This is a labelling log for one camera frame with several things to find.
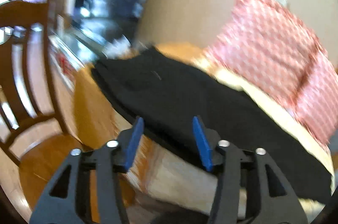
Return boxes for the black pants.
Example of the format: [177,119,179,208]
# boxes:
[91,48,332,204]

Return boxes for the brown wooden chair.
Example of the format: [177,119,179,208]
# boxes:
[0,0,88,219]

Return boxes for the golden yellow bed blanket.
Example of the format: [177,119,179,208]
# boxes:
[74,43,334,213]

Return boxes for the glass top TV stand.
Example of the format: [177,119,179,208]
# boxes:
[49,29,106,74]

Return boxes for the white clutter on stand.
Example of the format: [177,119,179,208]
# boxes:
[102,35,131,59]

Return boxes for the pink polka dot pillow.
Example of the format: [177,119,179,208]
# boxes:
[204,0,337,145]

